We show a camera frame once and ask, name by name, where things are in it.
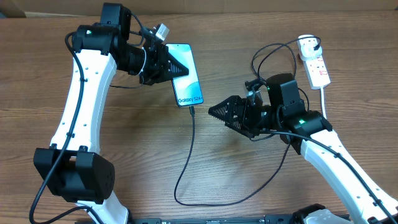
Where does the black smartphone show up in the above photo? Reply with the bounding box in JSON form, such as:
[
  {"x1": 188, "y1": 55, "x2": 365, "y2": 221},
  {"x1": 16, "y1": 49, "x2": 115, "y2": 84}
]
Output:
[{"x1": 166, "y1": 43, "x2": 204, "y2": 107}]

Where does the black USB charging cable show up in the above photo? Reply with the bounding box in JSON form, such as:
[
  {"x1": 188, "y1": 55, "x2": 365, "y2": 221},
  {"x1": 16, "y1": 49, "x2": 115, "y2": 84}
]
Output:
[{"x1": 173, "y1": 36, "x2": 322, "y2": 207}]

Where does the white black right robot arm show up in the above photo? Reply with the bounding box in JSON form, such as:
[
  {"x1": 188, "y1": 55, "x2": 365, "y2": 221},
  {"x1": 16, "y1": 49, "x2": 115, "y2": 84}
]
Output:
[{"x1": 208, "y1": 73, "x2": 397, "y2": 223}]

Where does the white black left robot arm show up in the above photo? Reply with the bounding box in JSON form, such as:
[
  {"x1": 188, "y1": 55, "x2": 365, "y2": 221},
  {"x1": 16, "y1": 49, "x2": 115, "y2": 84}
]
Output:
[{"x1": 34, "y1": 3, "x2": 189, "y2": 223}]

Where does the white charger adapter plug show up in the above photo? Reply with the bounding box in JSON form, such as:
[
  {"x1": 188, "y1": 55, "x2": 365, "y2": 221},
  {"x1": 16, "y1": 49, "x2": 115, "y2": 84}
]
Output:
[{"x1": 298, "y1": 44, "x2": 323, "y2": 61}]

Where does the white power strip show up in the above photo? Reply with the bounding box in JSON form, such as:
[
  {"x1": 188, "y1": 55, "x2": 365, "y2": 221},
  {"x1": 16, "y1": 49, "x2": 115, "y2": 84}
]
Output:
[{"x1": 297, "y1": 34, "x2": 331, "y2": 90}]

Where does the brown cardboard backdrop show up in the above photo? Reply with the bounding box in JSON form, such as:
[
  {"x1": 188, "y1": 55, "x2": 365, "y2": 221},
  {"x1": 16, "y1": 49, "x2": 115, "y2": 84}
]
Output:
[{"x1": 1, "y1": 0, "x2": 397, "y2": 17}]

